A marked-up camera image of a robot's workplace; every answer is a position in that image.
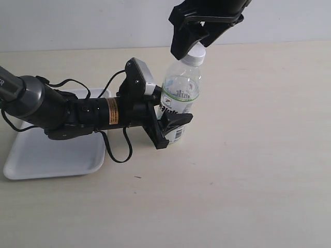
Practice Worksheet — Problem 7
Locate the black camera cable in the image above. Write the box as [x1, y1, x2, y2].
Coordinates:
[0, 71, 133, 164]

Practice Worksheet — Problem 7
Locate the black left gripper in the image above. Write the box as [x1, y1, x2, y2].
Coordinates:
[99, 85, 193, 149]

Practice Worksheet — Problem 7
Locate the white bottle cap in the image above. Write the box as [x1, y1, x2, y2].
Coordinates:
[181, 43, 206, 67]

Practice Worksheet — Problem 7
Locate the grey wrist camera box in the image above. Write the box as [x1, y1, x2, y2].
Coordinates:
[116, 57, 156, 100]

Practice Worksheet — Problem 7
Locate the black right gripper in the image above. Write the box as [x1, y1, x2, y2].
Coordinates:
[169, 0, 251, 60]

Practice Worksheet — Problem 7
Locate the clear plastic drink bottle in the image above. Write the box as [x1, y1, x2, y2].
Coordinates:
[157, 58, 203, 145]

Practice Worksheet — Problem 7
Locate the white rectangular tray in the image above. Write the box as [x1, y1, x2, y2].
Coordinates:
[3, 88, 112, 181]

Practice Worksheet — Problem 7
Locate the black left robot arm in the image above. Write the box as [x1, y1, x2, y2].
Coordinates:
[1, 59, 193, 149]

